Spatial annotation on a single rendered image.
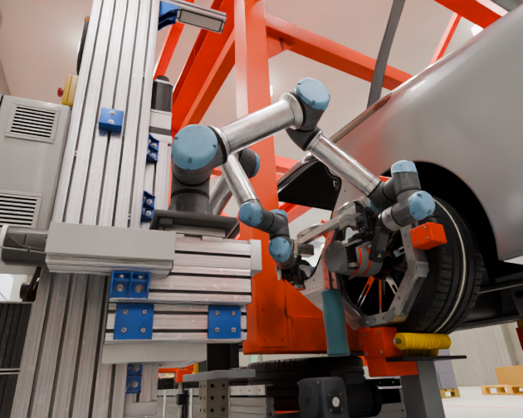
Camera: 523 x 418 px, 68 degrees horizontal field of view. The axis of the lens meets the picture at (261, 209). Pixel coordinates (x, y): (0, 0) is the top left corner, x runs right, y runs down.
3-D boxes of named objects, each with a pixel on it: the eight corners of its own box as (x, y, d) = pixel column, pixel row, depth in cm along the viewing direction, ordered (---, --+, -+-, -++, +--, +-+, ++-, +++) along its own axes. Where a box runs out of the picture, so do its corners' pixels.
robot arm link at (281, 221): (272, 202, 136) (276, 231, 131) (291, 211, 144) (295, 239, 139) (256, 210, 140) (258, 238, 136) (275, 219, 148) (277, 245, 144)
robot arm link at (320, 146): (270, 136, 139) (378, 222, 134) (277, 117, 129) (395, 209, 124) (288, 118, 144) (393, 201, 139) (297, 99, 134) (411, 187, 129)
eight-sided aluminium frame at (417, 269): (441, 315, 133) (408, 177, 155) (427, 314, 130) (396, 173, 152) (340, 335, 176) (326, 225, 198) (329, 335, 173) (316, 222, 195)
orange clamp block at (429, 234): (427, 250, 143) (447, 242, 136) (412, 248, 140) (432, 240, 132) (422, 232, 146) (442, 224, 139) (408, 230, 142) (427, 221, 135)
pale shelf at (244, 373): (256, 376, 155) (255, 368, 156) (216, 378, 148) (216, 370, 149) (216, 380, 189) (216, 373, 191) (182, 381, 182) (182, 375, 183)
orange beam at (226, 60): (251, 37, 272) (250, 25, 277) (238, 32, 267) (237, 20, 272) (177, 159, 413) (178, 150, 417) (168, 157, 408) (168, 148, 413)
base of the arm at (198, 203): (166, 215, 104) (168, 182, 108) (158, 234, 116) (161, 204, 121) (221, 220, 109) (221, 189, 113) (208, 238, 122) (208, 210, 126)
